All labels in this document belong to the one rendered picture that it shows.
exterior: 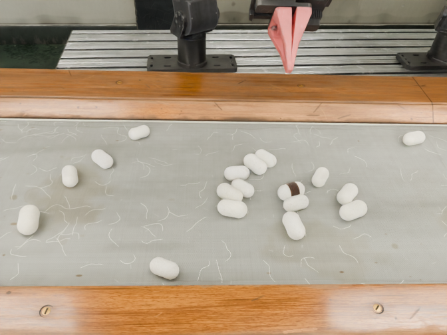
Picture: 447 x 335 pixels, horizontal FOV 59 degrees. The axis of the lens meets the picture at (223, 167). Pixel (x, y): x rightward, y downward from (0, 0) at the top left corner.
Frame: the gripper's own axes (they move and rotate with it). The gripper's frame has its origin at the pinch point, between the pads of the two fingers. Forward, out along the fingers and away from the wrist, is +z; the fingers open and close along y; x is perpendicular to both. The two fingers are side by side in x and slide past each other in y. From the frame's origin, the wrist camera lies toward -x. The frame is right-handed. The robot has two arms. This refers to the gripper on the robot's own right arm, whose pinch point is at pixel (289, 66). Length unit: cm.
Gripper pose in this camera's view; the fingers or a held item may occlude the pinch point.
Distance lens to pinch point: 55.2
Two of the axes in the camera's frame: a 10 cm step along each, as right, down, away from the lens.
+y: 10.0, 0.1, 0.5
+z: -0.1, 9.9, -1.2
